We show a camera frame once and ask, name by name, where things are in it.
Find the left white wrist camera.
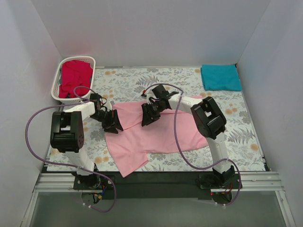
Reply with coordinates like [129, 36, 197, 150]
[104, 100, 115, 111]

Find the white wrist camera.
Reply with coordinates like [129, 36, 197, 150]
[104, 100, 115, 111]
[141, 94, 154, 104]

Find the folded teal t shirt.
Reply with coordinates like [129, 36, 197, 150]
[201, 64, 242, 91]

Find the red t shirt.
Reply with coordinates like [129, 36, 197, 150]
[58, 60, 93, 98]

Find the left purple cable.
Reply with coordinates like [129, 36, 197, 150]
[25, 86, 118, 213]

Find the aluminium frame rail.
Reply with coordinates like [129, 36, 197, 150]
[35, 171, 283, 192]

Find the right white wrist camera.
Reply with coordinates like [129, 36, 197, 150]
[141, 94, 154, 104]

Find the pink t shirt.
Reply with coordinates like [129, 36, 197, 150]
[105, 101, 208, 177]

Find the floral table mat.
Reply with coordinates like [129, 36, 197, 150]
[47, 67, 266, 173]

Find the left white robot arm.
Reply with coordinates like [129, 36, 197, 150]
[50, 93, 124, 189]

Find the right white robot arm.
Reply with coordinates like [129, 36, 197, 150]
[141, 83, 236, 188]

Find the white plastic basket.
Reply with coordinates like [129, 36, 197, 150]
[51, 56, 96, 104]

